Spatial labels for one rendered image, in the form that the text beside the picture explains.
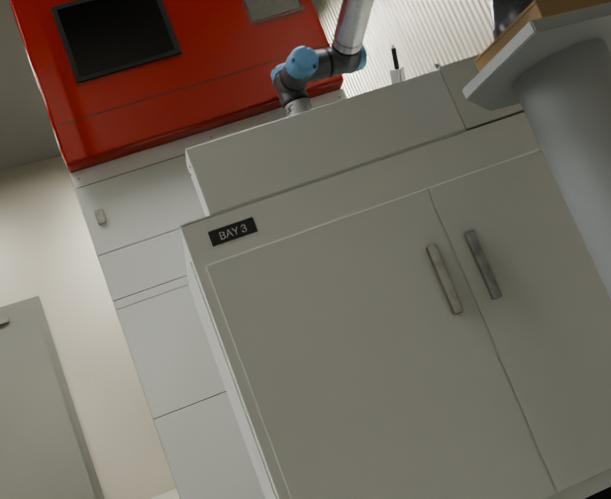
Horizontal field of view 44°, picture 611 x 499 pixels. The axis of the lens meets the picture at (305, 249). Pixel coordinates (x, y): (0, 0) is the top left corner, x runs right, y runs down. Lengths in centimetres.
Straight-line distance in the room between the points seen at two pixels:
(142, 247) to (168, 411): 44
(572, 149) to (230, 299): 65
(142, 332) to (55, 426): 546
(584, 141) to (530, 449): 59
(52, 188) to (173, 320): 603
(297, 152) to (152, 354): 78
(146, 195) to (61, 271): 566
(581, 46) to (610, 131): 14
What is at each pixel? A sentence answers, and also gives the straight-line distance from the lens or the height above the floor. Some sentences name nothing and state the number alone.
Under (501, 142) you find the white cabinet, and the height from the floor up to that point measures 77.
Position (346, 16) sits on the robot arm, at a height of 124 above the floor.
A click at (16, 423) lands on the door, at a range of 748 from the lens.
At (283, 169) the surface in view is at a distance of 146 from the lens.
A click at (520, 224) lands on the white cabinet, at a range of 155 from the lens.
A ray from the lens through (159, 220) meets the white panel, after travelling 208.
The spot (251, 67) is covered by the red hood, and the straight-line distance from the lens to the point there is 218.
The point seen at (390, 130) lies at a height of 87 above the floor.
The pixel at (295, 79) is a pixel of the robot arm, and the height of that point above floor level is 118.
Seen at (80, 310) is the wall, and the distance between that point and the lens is 764.
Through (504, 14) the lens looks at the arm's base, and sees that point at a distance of 134.
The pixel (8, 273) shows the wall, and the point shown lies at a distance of 775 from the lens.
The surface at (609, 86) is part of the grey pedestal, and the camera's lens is 129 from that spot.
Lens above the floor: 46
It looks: 10 degrees up
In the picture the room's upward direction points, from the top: 21 degrees counter-clockwise
